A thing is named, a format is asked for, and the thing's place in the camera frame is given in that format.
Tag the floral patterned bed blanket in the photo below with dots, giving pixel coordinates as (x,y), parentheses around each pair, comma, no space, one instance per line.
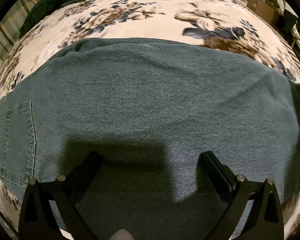
(219,24)

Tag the cardboard box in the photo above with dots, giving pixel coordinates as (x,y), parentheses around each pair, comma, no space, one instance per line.
(263,10)

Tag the blue denim pants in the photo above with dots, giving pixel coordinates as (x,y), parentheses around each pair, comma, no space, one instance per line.
(151,107)

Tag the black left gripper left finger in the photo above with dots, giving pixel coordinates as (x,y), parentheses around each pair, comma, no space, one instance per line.
(44,203)

